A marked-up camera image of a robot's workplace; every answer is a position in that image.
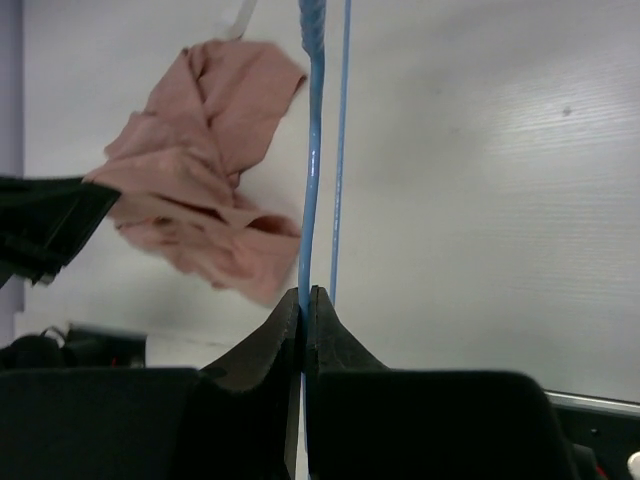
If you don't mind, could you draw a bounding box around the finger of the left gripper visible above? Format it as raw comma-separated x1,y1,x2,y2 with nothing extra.
1,176,121,285

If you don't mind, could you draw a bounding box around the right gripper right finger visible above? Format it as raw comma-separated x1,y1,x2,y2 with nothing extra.
305,287,578,479

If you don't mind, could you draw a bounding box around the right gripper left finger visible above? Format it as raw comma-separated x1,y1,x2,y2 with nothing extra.
1,290,300,479

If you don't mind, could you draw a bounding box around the pink t shirt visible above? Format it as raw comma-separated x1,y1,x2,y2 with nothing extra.
86,40,305,304

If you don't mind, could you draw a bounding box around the blue wire hanger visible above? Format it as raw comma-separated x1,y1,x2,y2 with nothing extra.
294,0,354,480

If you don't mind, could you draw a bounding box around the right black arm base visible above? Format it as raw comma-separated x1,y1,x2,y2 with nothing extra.
1,324,147,371

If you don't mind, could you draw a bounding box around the white clothes rack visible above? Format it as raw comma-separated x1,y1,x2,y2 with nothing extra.
221,0,258,40

